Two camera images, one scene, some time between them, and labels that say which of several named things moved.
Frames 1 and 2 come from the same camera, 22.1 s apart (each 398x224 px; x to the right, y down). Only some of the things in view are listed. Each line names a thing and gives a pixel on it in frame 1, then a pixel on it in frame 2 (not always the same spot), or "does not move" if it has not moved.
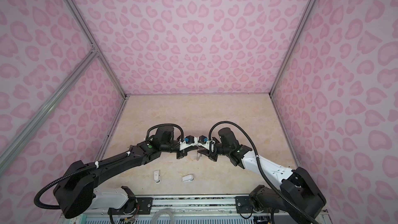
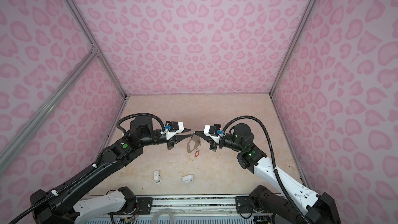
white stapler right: [187, 178] does not move
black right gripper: [211, 156] -> [214, 145]
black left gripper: [183, 153] -> [176, 140]
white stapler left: [156, 175] does not move
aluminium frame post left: [86, 29] does not move
